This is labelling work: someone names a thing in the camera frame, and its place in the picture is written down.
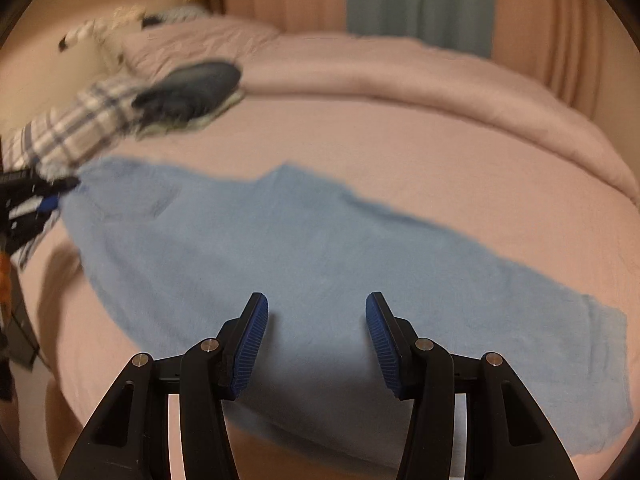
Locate white plush toy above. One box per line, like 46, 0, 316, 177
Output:
57, 6, 151, 67

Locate blue curtain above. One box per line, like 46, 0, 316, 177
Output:
345, 0, 496, 59

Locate blue checked cloth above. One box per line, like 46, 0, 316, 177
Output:
142, 6, 207, 29

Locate pink bed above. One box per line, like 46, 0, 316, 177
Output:
10, 15, 640, 480

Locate plaid grey white cloth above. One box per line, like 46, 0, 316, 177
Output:
0, 72, 147, 271

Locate folded dark denim jeans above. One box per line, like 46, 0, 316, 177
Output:
131, 60, 243, 128

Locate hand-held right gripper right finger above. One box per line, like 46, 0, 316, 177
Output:
365, 291, 581, 480

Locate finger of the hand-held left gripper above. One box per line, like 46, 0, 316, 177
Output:
0, 170, 81, 200
0, 194, 62, 257

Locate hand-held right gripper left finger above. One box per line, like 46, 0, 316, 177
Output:
59, 292, 269, 480

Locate light blue denim pants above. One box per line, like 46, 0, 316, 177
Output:
59, 156, 628, 471

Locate folded light green cloth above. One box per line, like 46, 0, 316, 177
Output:
135, 91, 247, 139

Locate pink duvet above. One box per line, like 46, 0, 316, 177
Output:
240, 32, 640, 203

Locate pink pillow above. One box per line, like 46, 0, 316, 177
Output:
122, 16, 281, 86

